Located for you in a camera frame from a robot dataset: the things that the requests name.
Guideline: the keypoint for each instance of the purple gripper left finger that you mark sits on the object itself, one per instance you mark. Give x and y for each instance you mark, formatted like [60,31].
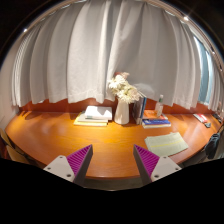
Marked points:
[72,167]

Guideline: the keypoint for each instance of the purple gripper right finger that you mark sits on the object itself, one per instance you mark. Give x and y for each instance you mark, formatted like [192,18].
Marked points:
[152,167]

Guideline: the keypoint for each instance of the pale green folded towel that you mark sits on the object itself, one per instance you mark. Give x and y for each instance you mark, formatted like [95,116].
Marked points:
[166,145]

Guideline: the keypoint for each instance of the blue flat book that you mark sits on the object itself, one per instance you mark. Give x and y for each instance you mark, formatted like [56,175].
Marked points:
[155,123]

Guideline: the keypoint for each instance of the yellow-green book under stack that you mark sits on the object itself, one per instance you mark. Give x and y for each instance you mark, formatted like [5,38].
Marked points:
[81,120]

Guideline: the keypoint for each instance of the orange flat book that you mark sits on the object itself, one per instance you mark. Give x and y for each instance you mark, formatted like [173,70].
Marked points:
[152,115]

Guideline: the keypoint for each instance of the white book on stack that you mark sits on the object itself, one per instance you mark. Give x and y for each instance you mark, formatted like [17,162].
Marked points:
[98,112]

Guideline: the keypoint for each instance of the white ceramic vase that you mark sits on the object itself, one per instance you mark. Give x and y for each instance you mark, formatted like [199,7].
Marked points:
[122,113]

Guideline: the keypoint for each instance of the clear plastic bottle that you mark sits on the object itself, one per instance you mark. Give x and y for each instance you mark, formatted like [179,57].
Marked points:
[159,106]

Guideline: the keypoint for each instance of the upright dark books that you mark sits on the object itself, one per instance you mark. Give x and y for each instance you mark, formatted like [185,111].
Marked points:
[138,109]

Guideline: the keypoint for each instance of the black bag on chair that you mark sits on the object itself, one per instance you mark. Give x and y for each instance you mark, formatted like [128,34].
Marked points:
[212,145]

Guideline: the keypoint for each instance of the wooden chair left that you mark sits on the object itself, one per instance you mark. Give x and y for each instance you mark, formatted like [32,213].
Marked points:
[16,154]

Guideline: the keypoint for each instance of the red small booklet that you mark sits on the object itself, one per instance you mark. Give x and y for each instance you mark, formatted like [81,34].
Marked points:
[201,118]

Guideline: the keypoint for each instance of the white flower bouquet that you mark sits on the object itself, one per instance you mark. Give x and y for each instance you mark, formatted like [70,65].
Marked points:
[122,89]

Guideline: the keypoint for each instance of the white curtain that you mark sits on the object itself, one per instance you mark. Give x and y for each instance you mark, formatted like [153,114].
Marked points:
[74,53]

